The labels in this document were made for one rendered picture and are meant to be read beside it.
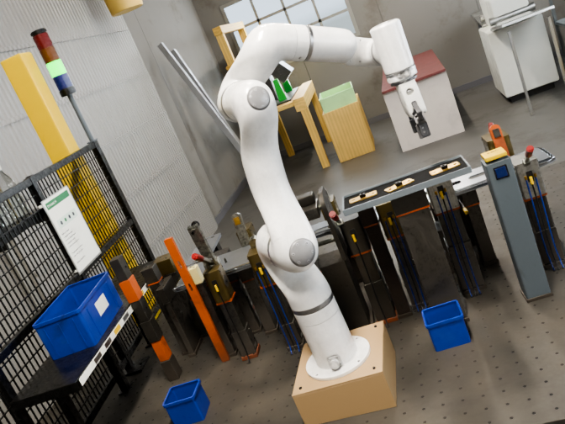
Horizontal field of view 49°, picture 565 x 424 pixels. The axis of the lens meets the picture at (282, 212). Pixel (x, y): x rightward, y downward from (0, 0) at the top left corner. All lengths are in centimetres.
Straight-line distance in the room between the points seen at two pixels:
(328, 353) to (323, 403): 13
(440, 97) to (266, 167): 528
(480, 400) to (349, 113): 585
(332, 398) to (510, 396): 44
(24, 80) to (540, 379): 221
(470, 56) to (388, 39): 719
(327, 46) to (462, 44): 729
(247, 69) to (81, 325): 95
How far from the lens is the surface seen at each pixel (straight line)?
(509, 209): 184
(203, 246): 209
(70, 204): 256
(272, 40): 156
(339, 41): 163
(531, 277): 193
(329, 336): 166
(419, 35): 880
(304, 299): 162
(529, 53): 727
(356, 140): 732
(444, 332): 182
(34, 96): 281
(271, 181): 153
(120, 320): 214
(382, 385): 167
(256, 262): 200
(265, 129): 149
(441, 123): 678
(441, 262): 185
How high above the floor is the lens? 169
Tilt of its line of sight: 15 degrees down
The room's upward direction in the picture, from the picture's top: 23 degrees counter-clockwise
